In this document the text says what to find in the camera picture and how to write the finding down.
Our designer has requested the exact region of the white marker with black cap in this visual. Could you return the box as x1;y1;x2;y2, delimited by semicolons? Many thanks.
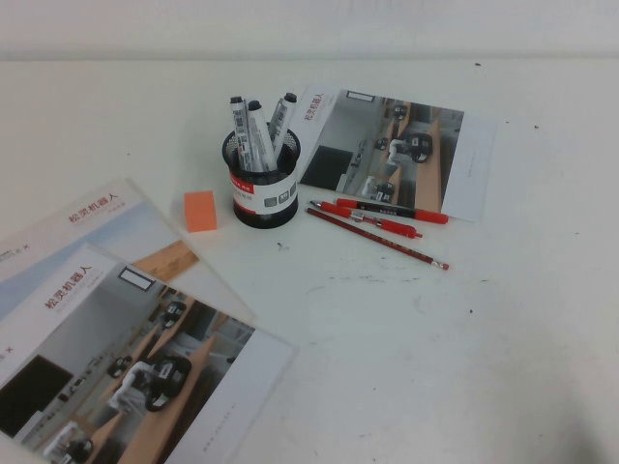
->
245;99;280;173

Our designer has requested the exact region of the black mesh pen holder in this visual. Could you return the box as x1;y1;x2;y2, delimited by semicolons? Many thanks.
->
221;126;301;228

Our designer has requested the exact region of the red gel pen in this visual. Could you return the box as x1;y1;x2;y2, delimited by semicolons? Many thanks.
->
310;199;425;240

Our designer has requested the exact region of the red pencil with eraser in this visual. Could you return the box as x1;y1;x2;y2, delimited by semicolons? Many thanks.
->
305;207;451;271

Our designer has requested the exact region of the red marker with black middle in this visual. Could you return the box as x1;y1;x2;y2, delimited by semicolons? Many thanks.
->
335;197;451;226

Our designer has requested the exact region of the orange rectangular block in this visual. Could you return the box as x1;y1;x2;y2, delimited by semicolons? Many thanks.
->
184;189;219;234

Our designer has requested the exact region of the office photo brochure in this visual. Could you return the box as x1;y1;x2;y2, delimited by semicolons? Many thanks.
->
0;243;300;464
295;84;499;224

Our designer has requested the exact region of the white marker with barcode label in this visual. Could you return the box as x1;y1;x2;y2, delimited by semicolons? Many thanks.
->
229;95;254;172
268;91;299;157

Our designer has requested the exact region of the blue and white brochure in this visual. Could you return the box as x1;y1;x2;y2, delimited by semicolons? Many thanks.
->
0;177;258;324

